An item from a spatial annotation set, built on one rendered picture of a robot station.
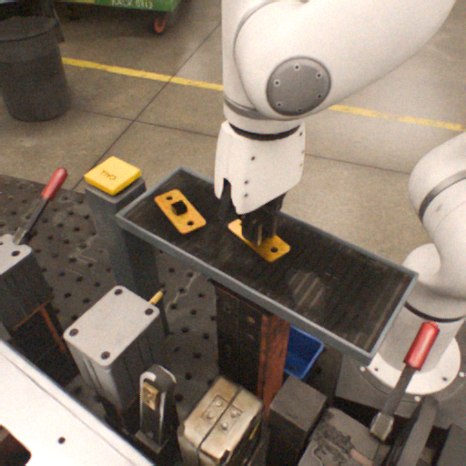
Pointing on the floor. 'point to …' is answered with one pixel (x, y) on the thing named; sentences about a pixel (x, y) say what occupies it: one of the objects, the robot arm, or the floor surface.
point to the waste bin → (32, 60)
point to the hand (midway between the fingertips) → (258, 224)
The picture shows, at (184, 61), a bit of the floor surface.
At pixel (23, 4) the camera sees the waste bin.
